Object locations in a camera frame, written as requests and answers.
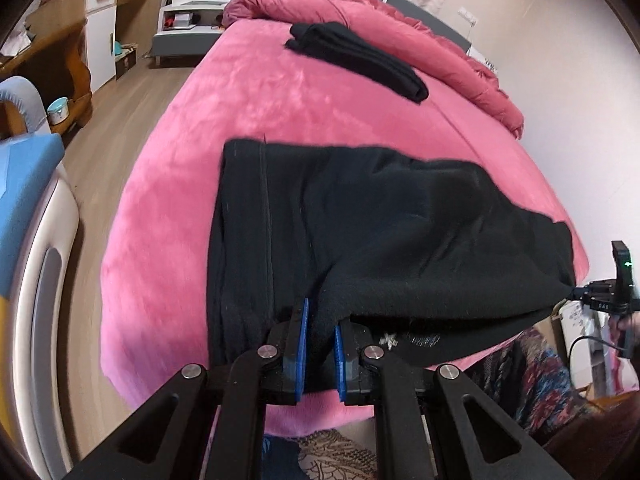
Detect pink bed blanket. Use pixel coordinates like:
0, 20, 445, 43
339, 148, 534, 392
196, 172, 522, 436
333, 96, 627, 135
100, 22, 588, 436

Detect grey headboard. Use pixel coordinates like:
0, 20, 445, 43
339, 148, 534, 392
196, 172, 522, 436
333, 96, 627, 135
255, 0, 474, 57

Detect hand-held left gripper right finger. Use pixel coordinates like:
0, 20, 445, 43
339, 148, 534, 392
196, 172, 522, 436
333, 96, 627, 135
332, 320, 576, 480

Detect black pants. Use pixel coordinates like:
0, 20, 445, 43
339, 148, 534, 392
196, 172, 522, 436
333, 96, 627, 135
285, 21, 430, 106
206, 137, 576, 393

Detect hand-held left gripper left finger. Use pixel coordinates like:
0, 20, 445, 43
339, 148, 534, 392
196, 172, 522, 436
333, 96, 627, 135
62, 297, 311, 480

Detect person's patterned pants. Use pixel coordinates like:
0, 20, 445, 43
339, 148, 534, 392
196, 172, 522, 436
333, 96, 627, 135
262, 327, 601, 480

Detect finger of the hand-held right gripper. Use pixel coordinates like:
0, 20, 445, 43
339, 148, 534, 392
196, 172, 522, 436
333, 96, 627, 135
570, 282, 620, 303

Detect teal pot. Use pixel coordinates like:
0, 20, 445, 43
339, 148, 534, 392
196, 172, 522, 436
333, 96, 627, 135
46, 95, 71, 125

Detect folded black pants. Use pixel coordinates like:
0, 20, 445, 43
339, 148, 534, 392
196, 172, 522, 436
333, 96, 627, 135
285, 21, 430, 106

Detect white nightstand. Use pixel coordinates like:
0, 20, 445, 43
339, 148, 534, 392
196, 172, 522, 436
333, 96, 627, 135
151, 2, 227, 66

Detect wooden desk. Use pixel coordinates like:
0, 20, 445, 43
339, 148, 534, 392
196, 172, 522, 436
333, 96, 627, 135
114, 0, 167, 81

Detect black cable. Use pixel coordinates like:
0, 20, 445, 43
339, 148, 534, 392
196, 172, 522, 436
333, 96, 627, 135
569, 334, 622, 362

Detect pink duvet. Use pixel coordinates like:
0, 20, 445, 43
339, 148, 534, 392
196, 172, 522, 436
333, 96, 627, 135
221, 0, 525, 141

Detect dark maroon garment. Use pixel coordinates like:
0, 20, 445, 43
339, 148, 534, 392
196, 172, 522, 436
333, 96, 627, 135
542, 392, 640, 480

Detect person's right hand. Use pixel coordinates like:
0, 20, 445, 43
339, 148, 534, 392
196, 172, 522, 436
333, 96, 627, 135
616, 310, 640, 352

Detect white cabinet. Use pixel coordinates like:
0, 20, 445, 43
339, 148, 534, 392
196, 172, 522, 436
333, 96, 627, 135
84, 0, 121, 92

